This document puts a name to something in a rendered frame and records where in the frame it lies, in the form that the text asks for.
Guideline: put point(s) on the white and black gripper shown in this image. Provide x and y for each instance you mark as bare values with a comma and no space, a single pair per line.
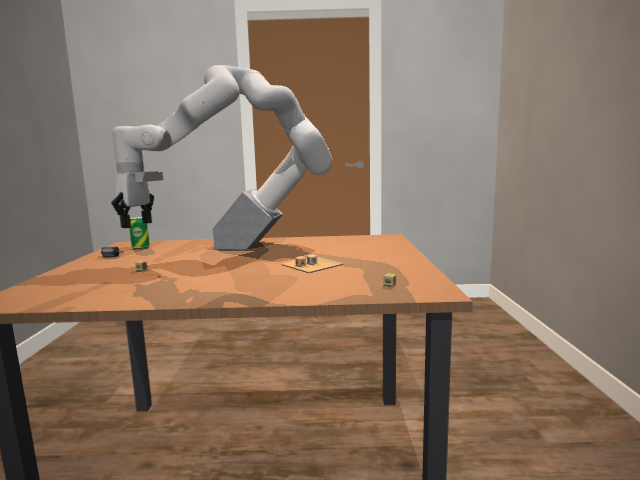
134,194

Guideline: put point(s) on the green drink can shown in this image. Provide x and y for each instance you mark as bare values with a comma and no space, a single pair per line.
139,234

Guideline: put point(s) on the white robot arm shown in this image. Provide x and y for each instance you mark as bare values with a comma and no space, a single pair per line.
309,148

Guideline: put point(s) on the tan square mat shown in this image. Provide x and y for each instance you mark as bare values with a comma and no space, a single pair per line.
321,265

